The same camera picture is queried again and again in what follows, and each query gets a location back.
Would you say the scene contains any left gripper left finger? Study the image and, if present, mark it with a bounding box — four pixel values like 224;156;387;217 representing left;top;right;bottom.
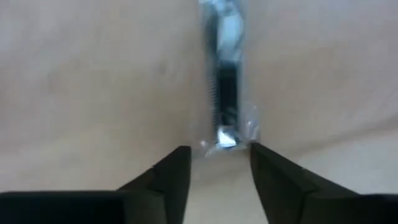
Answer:
0;144;192;224

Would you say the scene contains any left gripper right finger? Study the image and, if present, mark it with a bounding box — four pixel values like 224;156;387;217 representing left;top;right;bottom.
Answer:
249;142;398;224

